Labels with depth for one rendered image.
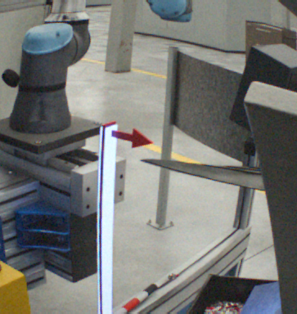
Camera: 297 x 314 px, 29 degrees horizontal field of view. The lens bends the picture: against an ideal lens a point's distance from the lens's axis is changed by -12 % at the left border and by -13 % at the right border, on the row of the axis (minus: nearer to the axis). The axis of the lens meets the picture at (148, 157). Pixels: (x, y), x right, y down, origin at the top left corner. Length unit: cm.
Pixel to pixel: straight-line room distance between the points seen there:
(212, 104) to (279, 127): 270
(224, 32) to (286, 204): 1022
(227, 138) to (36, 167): 166
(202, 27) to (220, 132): 798
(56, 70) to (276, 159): 108
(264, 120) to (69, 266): 113
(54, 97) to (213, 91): 167
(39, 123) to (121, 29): 620
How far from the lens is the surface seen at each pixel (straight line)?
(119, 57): 750
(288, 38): 746
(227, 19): 1043
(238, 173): 68
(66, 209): 126
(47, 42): 126
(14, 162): 135
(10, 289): 64
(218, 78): 285
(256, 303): 76
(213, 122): 291
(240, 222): 134
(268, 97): 20
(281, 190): 24
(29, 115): 128
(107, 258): 85
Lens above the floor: 140
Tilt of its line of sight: 18 degrees down
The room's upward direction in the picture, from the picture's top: 4 degrees clockwise
